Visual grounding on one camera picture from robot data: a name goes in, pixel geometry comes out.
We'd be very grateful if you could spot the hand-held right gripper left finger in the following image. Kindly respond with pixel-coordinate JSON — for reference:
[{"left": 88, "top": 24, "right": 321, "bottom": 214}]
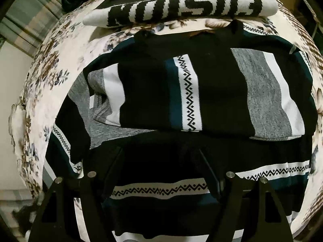
[{"left": 28, "top": 147, "right": 127, "bottom": 242}]

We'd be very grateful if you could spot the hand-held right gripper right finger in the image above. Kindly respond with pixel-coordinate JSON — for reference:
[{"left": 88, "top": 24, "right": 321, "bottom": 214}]
[{"left": 198, "top": 148, "right": 295, "bottom": 242}]

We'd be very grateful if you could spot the striped patterned knit sweater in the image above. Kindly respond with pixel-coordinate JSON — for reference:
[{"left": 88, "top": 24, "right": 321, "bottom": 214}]
[{"left": 43, "top": 21, "right": 318, "bottom": 242}]

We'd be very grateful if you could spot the floral blanket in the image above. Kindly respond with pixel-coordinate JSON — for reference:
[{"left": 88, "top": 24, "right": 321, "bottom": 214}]
[{"left": 9, "top": 0, "right": 323, "bottom": 242}]

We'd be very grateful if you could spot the plaid cloth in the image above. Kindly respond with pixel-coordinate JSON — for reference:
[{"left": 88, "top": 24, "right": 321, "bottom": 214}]
[{"left": 0, "top": 0, "right": 66, "bottom": 57}]

